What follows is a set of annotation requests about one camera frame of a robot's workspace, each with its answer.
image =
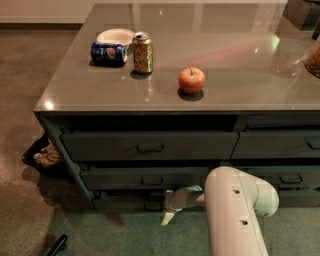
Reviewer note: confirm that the black bin with brown bag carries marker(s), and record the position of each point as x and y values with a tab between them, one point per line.
43	156

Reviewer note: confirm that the glass jar with snacks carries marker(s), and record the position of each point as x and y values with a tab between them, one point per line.
312	62

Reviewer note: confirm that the grey drawer cabinet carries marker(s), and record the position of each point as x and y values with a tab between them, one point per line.
255	80

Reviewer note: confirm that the drawer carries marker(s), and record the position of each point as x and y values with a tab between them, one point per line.
299	198
289	177
143	178
278	144
127	201
152	145

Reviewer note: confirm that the white bowl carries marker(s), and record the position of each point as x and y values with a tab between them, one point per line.
116	36

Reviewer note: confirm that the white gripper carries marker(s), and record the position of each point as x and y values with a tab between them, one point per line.
177	200

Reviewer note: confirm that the blue pepsi can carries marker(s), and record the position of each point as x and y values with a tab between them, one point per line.
113	54

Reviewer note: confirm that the gold soda can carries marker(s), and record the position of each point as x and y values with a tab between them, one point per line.
142	52

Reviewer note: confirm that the red apple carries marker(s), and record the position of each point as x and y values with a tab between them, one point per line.
191	80

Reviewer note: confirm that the black object on floor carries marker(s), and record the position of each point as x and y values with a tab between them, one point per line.
59	245

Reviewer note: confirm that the dark box on counter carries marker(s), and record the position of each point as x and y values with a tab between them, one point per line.
303	14

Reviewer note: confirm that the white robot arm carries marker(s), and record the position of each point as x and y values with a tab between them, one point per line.
233	201

